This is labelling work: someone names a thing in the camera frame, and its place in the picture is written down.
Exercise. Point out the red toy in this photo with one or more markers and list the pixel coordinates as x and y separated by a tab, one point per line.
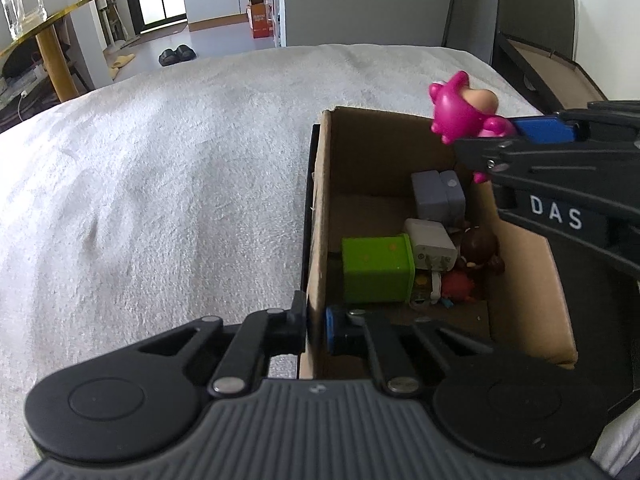
457	285

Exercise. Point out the green cube toy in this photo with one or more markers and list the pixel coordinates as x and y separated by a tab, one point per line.
375	267

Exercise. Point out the white fluffy blanket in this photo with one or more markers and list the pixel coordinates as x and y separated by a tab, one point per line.
150	185

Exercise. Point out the beige slipper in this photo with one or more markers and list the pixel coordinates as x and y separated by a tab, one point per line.
121	60

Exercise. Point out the white charger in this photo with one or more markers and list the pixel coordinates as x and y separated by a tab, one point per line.
430	245

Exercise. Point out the black slipper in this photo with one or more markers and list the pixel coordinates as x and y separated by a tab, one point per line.
168	57
186	52

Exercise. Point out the orange cardboard box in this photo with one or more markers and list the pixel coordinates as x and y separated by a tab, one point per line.
260	20

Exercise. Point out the grey power adapter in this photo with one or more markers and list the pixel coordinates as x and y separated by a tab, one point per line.
435	195

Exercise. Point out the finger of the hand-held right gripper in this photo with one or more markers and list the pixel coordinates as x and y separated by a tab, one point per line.
480	152
545	129

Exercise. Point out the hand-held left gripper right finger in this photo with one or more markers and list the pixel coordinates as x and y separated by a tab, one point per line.
331	330

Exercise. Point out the round table with gold rim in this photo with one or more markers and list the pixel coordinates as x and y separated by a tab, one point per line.
55	60

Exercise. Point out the clear glass jar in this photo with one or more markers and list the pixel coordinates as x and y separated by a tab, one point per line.
22	5

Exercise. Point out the black tray with brown base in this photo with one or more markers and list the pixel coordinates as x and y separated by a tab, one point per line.
550	75

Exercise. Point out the small yellow toy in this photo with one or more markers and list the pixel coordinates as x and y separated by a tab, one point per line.
421	287

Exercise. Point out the brown cardboard box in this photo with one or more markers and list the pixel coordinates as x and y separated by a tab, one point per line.
530	310

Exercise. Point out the brown toy figure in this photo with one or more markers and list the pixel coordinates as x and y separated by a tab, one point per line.
477	247

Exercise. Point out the grey padded headboard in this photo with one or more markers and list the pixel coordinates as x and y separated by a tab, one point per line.
525	0

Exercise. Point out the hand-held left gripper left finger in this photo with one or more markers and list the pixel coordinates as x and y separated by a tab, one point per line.
295	325

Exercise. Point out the pink toy figure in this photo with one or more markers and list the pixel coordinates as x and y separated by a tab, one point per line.
455	115

